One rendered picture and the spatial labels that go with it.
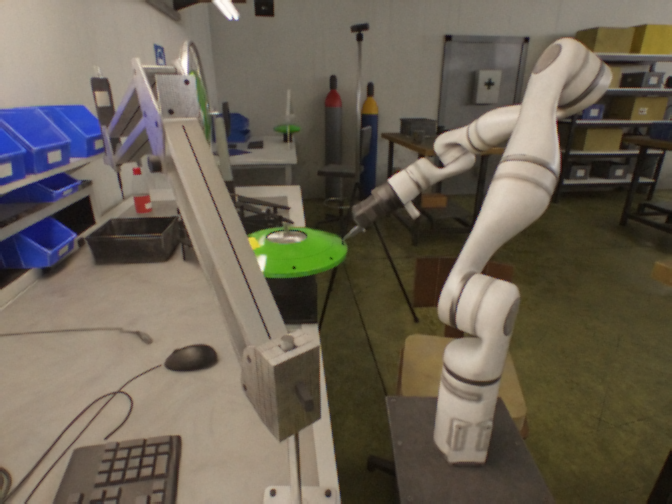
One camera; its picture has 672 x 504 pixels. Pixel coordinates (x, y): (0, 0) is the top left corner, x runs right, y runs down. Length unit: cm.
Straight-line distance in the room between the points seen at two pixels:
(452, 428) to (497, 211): 36
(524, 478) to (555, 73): 65
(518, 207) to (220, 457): 59
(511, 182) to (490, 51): 558
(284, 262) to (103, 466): 49
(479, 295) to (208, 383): 53
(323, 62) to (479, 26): 210
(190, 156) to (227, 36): 515
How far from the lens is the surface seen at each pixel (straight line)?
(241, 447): 71
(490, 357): 63
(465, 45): 606
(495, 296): 59
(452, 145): 98
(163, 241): 138
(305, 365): 42
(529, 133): 70
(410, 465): 77
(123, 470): 71
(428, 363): 136
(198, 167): 52
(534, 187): 66
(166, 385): 86
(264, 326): 45
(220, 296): 50
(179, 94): 55
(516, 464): 82
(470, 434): 73
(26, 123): 159
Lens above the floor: 144
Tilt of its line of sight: 22 degrees down
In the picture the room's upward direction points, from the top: straight up
